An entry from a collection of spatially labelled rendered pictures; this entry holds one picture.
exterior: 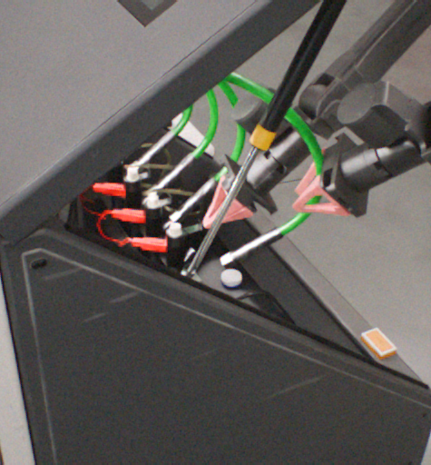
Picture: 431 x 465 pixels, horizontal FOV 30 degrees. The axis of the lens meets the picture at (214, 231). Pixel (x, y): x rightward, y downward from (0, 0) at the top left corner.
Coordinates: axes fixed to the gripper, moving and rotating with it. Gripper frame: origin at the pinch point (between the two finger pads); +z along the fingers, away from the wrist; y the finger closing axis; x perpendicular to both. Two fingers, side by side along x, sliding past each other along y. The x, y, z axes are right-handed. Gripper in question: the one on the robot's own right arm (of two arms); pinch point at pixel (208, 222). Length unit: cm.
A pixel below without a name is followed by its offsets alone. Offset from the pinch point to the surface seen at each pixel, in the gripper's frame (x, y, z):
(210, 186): -8.4, -1.3, -1.9
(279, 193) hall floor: -151, -125, 30
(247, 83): 10.7, 19.2, -21.5
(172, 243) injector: 2.4, 3.2, 5.2
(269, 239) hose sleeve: 11.5, -0.8, -7.5
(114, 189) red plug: -14.9, 6.9, 10.5
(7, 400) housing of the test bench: 43, 33, 9
